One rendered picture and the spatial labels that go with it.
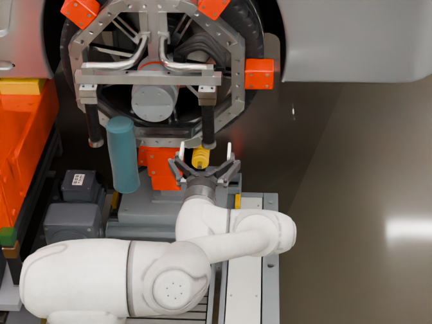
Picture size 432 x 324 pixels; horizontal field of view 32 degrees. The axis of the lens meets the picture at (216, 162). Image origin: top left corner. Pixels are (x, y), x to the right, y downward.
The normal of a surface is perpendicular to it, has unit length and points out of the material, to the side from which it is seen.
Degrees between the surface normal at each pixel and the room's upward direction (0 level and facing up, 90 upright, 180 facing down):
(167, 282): 60
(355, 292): 0
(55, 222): 22
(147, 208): 0
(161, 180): 90
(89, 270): 30
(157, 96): 90
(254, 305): 0
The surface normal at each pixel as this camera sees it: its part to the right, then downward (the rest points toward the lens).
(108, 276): 0.12, -0.20
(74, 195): -0.06, 0.62
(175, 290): 0.14, 0.07
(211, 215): 0.11, -0.72
